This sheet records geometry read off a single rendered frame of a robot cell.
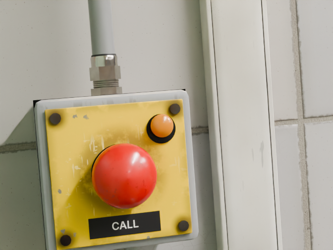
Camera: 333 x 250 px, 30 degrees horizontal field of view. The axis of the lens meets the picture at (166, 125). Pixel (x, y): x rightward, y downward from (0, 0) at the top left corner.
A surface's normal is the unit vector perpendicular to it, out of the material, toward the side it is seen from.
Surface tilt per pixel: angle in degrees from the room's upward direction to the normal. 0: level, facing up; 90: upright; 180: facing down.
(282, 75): 90
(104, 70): 90
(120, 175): 87
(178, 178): 90
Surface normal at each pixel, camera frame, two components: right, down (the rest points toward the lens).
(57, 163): 0.22, 0.04
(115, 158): -0.07, -0.48
